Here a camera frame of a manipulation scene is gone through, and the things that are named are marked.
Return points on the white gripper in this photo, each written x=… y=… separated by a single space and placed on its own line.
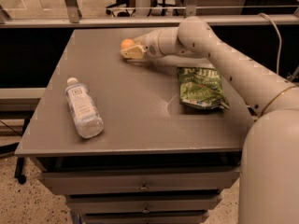
x=150 y=44

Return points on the orange fruit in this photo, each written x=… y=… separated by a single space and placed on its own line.
x=127 y=43

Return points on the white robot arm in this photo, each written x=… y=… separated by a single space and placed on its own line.
x=269 y=172

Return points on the black office chair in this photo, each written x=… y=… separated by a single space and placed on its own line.
x=119 y=9

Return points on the grey metal railing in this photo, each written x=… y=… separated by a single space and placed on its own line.
x=92 y=13

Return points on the green chip bag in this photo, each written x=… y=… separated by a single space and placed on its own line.
x=201 y=88

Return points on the clear plastic water bottle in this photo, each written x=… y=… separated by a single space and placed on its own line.
x=83 y=110

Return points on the grey drawer cabinet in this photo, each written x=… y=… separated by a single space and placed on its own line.
x=156 y=161

